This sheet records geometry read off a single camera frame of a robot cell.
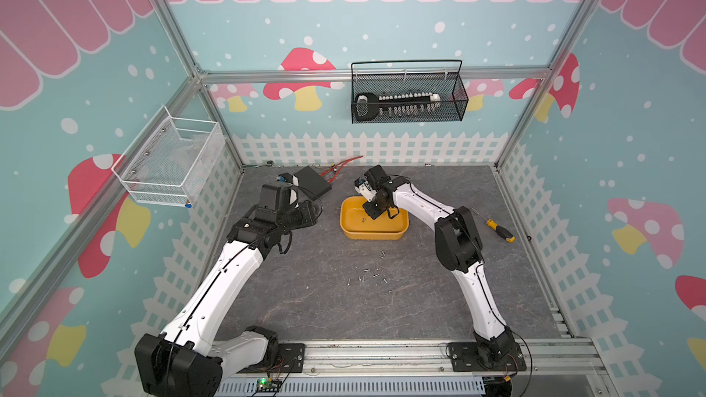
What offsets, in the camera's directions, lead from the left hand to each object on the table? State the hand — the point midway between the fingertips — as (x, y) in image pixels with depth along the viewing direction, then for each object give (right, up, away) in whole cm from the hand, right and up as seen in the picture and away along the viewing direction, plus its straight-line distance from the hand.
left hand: (312, 213), depth 78 cm
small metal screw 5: (+22, -23, +11) cm, 33 cm away
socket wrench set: (+17, +34, +12) cm, 40 cm away
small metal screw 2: (+19, -21, +11) cm, 31 cm away
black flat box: (-7, +10, +39) cm, 40 cm away
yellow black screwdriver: (+64, -8, +21) cm, 68 cm away
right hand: (+18, 0, +25) cm, 31 cm away
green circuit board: (-12, -45, -5) cm, 47 cm away
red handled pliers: (+4, +17, +41) cm, 44 cm away
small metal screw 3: (+10, -23, +9) cm, 27 cm away
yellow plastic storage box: (+12, -6, +23) cm, 27 cm away
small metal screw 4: (+16, -20, +13) cm, 29 cm away
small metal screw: (+22, -15, +16) cm, 31 cm away
